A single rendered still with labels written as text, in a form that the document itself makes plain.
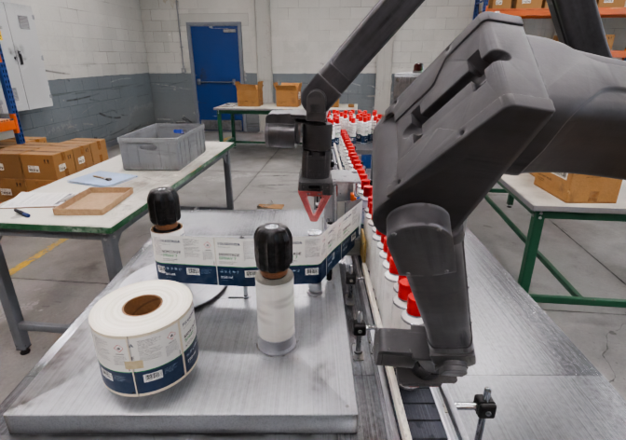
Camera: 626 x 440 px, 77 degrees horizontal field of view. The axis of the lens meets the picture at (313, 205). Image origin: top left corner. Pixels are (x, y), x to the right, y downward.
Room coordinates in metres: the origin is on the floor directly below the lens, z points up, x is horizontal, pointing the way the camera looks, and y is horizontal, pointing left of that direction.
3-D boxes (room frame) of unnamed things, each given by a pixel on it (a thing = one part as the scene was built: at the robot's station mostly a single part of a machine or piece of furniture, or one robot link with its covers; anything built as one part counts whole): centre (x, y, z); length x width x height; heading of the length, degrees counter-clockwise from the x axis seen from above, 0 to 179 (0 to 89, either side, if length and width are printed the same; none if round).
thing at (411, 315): (0.64, -0.20, 0.98); 0.05 x 0.05 x 0.20
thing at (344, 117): (3.31, -0.30, 0.98); 0.57 x 0.46 x 0.21; 90
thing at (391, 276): (0.80, -0.19, 0.98); 0.05 x 0.05 x 0.20
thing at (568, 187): (2.15, -1.50, 0.97); 0.51 x 0.39 x 0.37; 89
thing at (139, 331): (0.70, 0.36, 0.95); 0.20 x 0.20 x 0.14
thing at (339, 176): (1.26, -0.10, 1.14); 0.14 x 0.11 x 0.01; 0
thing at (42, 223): (2.59, 1.17, 0.40); 1.90 x 0.75 x 0.80; 174
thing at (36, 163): (4.14, 2.96, 0.32); 1.20 x 0.83 x 0.64; 83
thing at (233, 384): (0.96, 0.25, 0.86); 0.80 x 0.67 x 0.05; 0
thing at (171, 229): (1.01, 0.41, 1.04); 0.09 x 0.09 x 0.29
